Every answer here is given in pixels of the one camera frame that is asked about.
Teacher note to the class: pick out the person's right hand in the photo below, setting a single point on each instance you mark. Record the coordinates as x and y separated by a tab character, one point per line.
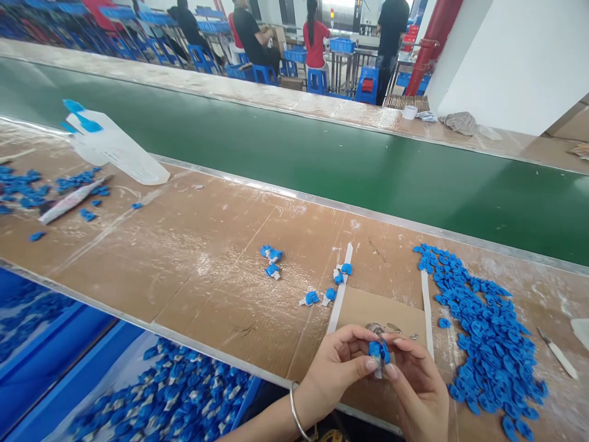
425	396

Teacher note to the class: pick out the person's left hand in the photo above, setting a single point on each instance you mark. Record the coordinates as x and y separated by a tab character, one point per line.
333	368

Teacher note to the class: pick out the person's right index finger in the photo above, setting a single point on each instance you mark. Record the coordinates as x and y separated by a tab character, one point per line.
412	347

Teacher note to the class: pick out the person's left thumb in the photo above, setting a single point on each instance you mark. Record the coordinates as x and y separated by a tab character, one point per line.
361	366

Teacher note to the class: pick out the person's right thumb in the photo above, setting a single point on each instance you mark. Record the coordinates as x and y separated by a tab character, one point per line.
395	375

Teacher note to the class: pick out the person's left index finger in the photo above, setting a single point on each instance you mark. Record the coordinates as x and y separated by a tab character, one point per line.
356	332

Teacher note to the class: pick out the blue clip with white stem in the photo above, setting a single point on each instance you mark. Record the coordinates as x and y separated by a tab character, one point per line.
310	298
270	253
273	271
346	268
380	352
330	296
339	277

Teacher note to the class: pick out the small metal fixture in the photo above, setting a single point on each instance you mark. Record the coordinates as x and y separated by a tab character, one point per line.
375	328

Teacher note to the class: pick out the brown cardboard piece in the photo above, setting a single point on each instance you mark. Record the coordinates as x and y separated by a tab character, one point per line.
382	306

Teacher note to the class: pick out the white plastic strip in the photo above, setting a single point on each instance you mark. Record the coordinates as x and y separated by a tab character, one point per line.
340	294
428	313

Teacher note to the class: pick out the person's body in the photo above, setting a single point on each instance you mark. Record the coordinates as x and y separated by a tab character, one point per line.
340	430

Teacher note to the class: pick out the pile of blue plastic clips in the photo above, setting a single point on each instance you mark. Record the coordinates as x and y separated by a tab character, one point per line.
488	345

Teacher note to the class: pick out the white object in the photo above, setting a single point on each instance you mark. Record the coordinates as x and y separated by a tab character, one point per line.
581	328

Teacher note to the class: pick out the green conveyor belt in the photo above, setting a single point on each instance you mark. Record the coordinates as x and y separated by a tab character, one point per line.
322	152

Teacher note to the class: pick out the heap of blue white clips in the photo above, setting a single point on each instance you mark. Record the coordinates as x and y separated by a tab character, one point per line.
161	396
27	308

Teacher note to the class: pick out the white tape roll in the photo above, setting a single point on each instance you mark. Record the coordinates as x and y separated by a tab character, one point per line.
410	112

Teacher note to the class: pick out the small printed papers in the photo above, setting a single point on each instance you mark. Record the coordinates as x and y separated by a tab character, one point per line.
428	115

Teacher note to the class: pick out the grey cloth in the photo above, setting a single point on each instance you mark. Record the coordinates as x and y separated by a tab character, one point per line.
460	122

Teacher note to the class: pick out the cardboard box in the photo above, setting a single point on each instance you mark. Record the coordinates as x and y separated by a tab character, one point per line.
570	124

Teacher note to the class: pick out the blue plastic crate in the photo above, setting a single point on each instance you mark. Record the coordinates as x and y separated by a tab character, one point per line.
343	45

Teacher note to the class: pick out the red pillar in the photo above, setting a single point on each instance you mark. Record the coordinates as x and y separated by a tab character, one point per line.
427	46

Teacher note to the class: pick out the blue bin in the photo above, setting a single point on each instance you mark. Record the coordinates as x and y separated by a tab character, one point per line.
55	405
46	340

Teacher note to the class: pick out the scatter of blue plastic clips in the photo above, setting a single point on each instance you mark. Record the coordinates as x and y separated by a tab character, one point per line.
27	189

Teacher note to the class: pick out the row of workbenches with bins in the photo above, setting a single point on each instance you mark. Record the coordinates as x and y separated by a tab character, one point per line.
69	23

